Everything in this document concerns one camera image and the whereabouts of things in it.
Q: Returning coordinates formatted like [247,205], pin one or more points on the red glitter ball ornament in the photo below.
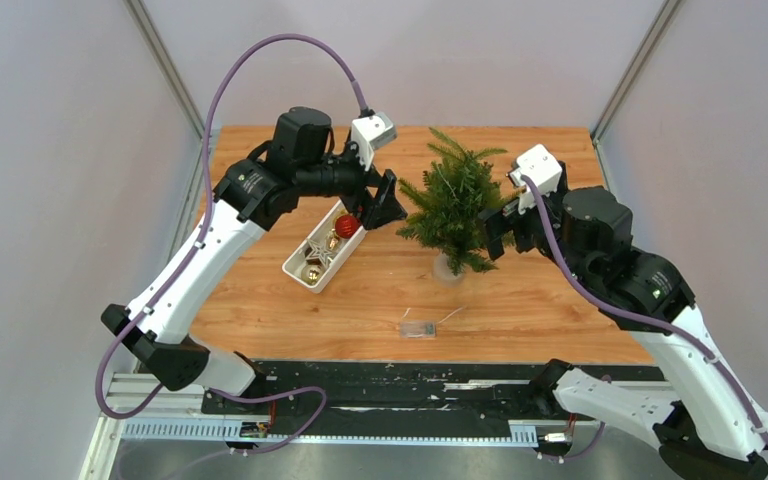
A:
[346,225]

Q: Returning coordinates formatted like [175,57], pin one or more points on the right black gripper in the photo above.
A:
[511,219]

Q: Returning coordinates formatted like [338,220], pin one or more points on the aluminium frame post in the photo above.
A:
[659,26]
[157,47]

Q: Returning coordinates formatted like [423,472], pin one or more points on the small green christmas tree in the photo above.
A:
[456,187]

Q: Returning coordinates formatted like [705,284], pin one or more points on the clear battery box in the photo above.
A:
[417,329]

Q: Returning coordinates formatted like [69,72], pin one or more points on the right aluminium frame post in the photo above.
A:
[659,26]

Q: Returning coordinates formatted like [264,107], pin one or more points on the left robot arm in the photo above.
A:
[298,161]

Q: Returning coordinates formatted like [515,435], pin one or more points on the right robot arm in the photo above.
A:
[713,429]

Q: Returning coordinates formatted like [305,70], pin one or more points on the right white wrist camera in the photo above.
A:
[536,172]

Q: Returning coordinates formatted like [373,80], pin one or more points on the white ornament tray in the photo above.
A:
[324,231]

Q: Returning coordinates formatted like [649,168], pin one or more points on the silver star ornament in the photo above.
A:
[320,252]

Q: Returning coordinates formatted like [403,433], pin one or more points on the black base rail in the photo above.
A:
[392,399]

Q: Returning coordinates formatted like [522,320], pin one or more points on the gold ball ornament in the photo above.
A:
[310,274]

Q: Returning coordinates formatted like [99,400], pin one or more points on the left aluminium frame post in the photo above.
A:
[157,47]

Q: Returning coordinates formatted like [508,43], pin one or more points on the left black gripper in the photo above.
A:
[385,206]

